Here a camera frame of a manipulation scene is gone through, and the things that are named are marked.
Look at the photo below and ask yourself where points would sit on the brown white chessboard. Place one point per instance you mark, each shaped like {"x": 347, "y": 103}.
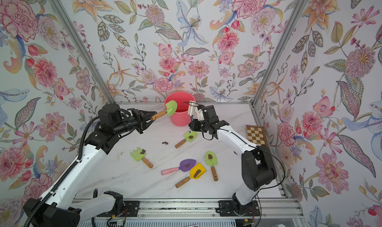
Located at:
{"x": 256, "y": 135}

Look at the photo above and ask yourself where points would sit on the purple trowel pink handle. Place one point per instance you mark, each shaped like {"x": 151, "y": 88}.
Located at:
{"x": 184, "y": 166}

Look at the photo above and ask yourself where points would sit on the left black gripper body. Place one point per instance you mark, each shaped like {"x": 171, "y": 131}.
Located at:
{"x": 129, "y": 124}

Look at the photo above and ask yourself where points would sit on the white blue brush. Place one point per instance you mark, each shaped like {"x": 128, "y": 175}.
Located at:
{"x": 194, "y": 116}

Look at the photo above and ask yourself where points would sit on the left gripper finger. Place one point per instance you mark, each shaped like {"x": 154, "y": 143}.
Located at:
{"x": 144, "y": 123}
{"x": 142, "y": 113}

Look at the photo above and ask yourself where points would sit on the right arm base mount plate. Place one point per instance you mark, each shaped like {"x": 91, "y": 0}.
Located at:
{"x": 231, "y": 208}

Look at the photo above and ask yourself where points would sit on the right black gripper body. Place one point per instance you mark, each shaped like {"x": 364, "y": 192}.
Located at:
{"x": 201, "y": 126}

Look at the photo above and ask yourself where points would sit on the pink plastic bucket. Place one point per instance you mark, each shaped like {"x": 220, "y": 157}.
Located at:
{"x": 181, "y": 117}

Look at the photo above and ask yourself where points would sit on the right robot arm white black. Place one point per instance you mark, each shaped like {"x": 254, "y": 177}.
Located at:
{"x": 257, "y": 162}

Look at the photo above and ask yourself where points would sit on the green trowel wooden handle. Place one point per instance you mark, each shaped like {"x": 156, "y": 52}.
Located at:
{"x": 188, "y": 137}
{"x": 170, "y": 110}
{"x": 211, "y": 160}

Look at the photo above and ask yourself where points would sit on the aluminium rail frame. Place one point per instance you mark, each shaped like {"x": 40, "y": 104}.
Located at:
{"x": 263, "y": 212}

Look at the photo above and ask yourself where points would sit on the yellow scoop wooden handle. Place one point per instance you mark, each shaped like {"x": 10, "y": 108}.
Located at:
{"x": 195, "y": 173}

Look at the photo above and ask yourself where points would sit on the green hand rake wooden handle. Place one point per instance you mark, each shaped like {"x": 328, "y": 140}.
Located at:
{"x": 139, "y": 154}

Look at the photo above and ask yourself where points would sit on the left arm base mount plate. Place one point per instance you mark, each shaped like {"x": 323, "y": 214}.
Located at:
{"x": 126, "y": 209}

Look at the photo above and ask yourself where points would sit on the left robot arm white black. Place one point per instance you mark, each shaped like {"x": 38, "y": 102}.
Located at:
{"x": 55, "y": 208}

